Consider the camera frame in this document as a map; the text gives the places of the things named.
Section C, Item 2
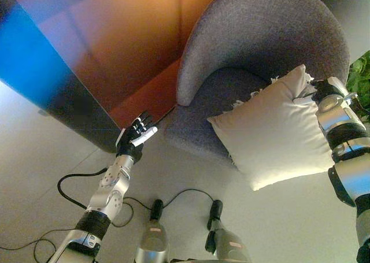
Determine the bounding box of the grey fabric armchair sofa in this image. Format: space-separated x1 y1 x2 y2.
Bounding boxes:
164 0 350 174

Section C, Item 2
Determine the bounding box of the thick black left wrist cable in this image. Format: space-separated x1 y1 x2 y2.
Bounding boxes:
57 167 109 209

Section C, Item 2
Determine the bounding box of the silver robot leg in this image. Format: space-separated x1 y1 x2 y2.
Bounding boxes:
134 199 170 263
205 199 252 263

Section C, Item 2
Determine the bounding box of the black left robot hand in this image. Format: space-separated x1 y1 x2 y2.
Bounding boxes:
115 110 159 161

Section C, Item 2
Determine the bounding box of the dark grey panel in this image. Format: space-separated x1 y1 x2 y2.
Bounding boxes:
0 0 128 154

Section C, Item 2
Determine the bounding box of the thin black floor cable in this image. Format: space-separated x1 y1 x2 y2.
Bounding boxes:
0 188 216 255

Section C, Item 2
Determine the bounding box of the white fringed pillow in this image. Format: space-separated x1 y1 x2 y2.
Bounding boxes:
207 64 333 191

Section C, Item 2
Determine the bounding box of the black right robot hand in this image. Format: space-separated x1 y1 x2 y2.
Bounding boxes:
310 77 350 102

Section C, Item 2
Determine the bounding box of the silver right robot leg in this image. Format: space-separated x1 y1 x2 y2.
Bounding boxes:
205 199 252 263

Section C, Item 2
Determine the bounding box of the green leafy plant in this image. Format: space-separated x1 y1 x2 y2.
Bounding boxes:
346 50 370 116

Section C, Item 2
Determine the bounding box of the silver left robot leg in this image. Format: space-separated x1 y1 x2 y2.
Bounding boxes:
134 199 170 263

